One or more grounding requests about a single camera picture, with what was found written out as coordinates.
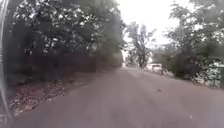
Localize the tall tree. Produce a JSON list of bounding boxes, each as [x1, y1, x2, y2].
[[124, 21, 157, 69]]

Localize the reddish-grey dirt road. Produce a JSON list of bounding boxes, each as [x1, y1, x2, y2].
[[9, 66, 224, 128]]

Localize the pale vehicle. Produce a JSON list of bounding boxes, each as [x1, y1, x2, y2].
[[146, 63, 165, 75]]

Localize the dense wood of trees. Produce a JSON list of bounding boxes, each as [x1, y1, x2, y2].
[[0, 0, 126, 84]]

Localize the leaf-littered earth verge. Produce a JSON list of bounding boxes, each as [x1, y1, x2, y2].
[[6, 68, 114, 118]]

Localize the trees and bushes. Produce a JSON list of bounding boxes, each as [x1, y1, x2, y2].
[[159, 0, 224, 89]]

